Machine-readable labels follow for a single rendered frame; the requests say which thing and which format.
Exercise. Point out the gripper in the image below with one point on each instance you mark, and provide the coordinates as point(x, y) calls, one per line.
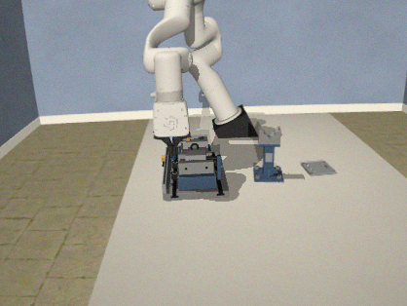
point(170, 120)

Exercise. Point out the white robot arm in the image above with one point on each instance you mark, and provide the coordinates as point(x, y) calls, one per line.
point(168, 64)

